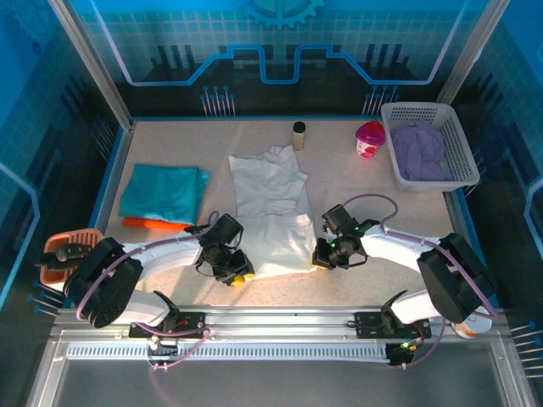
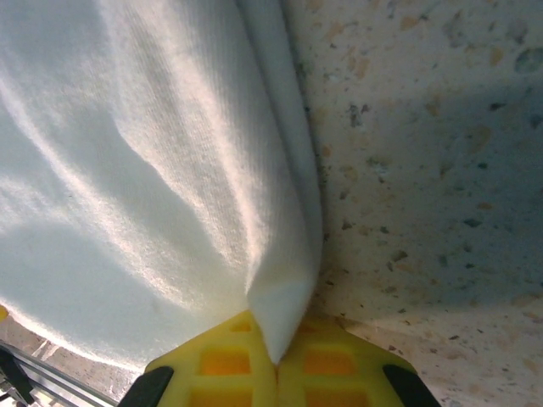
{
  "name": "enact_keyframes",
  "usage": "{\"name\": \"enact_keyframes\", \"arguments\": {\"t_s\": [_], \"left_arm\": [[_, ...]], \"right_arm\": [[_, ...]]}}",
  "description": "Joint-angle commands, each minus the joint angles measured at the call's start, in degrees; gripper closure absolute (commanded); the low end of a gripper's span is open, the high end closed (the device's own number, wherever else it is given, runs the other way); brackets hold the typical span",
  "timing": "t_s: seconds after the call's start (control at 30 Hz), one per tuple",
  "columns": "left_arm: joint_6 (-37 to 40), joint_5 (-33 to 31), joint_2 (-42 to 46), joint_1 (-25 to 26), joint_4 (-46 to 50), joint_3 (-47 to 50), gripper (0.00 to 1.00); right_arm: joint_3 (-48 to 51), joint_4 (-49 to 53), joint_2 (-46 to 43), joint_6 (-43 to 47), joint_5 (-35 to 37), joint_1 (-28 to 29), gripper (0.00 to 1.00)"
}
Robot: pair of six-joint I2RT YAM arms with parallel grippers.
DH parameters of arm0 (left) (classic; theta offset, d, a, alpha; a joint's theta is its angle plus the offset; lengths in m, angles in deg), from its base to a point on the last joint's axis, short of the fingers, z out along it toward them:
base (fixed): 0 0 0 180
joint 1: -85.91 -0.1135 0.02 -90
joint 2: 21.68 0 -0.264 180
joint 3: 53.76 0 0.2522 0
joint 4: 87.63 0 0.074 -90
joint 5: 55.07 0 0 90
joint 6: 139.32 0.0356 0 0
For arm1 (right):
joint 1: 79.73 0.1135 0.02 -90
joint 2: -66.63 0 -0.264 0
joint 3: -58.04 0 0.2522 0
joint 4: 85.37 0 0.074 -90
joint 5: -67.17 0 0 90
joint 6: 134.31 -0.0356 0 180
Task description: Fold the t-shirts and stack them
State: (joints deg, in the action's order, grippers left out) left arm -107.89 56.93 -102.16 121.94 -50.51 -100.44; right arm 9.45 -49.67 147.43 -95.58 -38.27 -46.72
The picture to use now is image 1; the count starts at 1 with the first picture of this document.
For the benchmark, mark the pink lidded yogurt cup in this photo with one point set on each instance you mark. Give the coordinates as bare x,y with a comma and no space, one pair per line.
370,140

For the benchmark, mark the white perforated plastic basket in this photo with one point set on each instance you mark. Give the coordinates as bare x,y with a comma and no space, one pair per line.
462,144

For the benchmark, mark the aluminium frame post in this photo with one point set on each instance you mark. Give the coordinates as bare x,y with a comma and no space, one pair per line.
471,51
91,63

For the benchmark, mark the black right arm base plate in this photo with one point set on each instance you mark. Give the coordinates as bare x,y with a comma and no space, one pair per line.
369,326

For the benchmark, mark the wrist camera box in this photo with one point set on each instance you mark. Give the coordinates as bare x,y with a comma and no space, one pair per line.
225,229
339,218

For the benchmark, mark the aluminium rail frame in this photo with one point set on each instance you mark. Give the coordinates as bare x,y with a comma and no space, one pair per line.
275,316

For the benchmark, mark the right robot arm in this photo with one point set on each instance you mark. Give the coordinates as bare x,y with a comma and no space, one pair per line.
403,248

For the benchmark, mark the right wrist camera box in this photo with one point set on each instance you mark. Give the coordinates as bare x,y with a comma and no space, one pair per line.
339,218

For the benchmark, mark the folded teal t-shirt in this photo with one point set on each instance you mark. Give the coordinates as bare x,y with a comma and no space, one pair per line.
161,191

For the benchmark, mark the folded orange t-shirt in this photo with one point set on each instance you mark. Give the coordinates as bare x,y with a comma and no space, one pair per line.
144,223

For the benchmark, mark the orange and cream knife block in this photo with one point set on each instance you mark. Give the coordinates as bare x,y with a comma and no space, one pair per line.
57,239

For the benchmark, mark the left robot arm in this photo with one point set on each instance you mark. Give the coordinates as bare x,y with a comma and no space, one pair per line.
169,254

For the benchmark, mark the purple t-shirt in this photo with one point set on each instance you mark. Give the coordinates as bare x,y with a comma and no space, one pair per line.
418,152

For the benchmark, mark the white t-shirt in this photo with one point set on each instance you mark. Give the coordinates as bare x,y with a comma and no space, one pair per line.
267,182

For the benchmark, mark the beige bottle with black cap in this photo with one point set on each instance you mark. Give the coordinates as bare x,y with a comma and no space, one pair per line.
299,137

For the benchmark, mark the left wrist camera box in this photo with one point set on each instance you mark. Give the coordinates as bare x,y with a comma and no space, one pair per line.
225,229

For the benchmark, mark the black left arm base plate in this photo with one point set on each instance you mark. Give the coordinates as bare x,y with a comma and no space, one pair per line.
193,322

